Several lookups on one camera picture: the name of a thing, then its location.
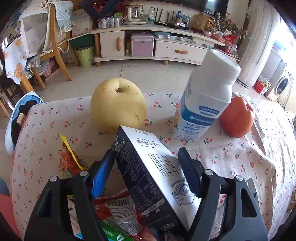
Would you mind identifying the yellow red snack bag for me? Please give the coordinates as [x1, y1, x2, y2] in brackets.
[59, 135, 89, 178]

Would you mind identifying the crushed black white carton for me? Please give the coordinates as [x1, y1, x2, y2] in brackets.
[115, 126, 200, 240]

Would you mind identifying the blue cartoon wipes packet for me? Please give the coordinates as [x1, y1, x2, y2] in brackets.
[70, 214, 132, 240]

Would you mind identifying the red chocolate snack wrapper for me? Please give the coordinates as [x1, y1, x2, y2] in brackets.
[92, 189, 156, 240]

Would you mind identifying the pink plastic bucket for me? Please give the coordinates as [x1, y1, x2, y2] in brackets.
[1, 194, 22, 240]

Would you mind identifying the cherry print tablecloth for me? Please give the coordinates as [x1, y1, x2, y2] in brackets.
[11, 93, 295, 238]

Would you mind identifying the red apple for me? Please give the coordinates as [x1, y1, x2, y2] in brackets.
[219, 96, 255, 138]

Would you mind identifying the blue white stool cushion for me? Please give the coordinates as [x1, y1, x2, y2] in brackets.
[4, 91, 43, 156]

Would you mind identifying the white plastic milk bottle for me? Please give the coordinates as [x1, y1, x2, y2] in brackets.
[172, 49, 241, 142]

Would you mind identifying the yellow pear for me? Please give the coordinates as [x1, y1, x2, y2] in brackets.
[90, 78, 147, 133]

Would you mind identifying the white washing machine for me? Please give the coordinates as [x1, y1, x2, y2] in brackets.
[264, 68, 292, 101]

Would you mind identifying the dining table orange print cloth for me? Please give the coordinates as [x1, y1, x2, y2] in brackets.
[4, 37, 28, 85]

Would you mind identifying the green waste bin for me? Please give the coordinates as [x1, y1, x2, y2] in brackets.
[76, 46, 95, 67]

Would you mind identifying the wooden chair with cover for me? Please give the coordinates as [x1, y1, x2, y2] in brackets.
[20, 1, 73, 81]

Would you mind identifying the white TV cabinet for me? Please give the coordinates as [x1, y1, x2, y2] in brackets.
[90, 25, 225, 66]

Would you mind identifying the pink storage box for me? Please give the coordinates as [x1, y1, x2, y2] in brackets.
[131, 32, 154, 57]

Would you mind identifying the white curtain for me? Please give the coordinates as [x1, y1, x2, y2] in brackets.
[237, 1, 280, 88]

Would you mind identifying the black flat television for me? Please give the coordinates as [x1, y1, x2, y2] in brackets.
[202, 0, 228, 16]

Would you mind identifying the dark flower bouquet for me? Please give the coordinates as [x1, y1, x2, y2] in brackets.
[79, 0, 127, 20]

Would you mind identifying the electric kettle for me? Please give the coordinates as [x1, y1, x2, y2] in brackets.
[122, 5, 147, 25]

